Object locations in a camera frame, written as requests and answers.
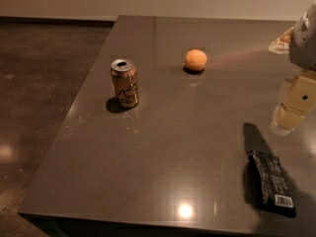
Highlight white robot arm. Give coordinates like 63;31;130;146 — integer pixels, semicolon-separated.
269;1;316;135

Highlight orange fruit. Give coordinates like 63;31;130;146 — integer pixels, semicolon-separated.
185;49;207;71

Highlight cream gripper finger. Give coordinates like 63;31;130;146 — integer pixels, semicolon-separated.
269;27;294;54
271;70;316;135

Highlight black rxbar chocolate wrapper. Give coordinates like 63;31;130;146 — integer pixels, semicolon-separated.
248;150;296;218

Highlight gold LaCroix soda can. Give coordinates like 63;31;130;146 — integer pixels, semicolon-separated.
111;58;139;109

